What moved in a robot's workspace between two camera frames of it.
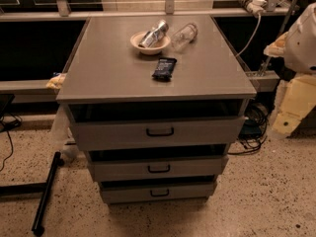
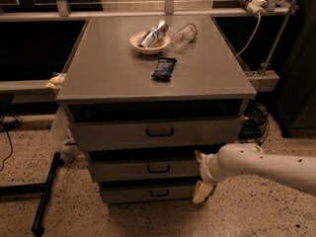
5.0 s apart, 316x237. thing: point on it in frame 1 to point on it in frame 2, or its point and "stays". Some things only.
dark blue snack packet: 165,68 stays
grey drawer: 109,133 stays
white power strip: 255,4 stays
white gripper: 302,51 to 205,169
